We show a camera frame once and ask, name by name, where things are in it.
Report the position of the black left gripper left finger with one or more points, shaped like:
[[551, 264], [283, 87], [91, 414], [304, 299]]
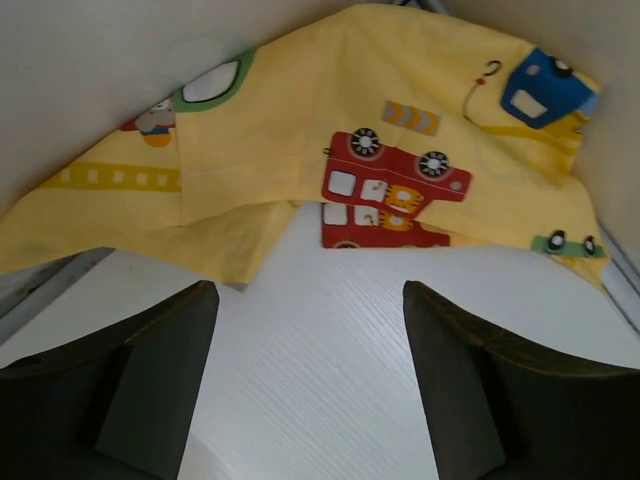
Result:
[[115, 404]]

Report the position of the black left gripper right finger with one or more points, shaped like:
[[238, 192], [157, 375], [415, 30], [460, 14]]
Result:
[[500, 406]]

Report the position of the yellow cartoon vehicle placemat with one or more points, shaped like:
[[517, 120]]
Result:
[[421, 129]]

